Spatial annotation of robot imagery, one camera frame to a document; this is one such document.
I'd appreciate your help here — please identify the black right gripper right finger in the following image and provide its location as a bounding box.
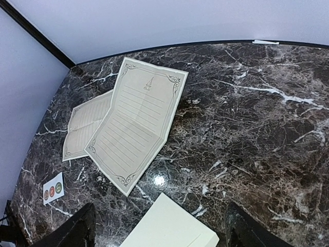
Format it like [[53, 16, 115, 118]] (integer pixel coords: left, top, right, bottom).
[[224, 202, 290, 247]]

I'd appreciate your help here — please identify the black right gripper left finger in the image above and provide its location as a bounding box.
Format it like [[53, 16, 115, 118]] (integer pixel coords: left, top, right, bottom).
[[32, 203, 96, 247]]

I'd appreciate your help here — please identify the cream paper envelope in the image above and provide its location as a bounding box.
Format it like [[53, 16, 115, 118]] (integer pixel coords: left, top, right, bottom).
[[121, 193, 220, 247]]

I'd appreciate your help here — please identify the lined letter paper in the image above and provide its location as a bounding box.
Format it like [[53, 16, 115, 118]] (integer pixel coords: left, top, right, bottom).
[[84, 57, 188, 196], [62, 90, 113, 161]]

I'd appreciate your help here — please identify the white sticker sheet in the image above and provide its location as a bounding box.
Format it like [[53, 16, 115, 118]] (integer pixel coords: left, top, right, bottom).
[[43, 172, 64, 205]]

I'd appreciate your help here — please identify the white tape strip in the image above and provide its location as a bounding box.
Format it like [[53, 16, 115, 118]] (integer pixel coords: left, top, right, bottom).
[[252, 40, 280, 45]]

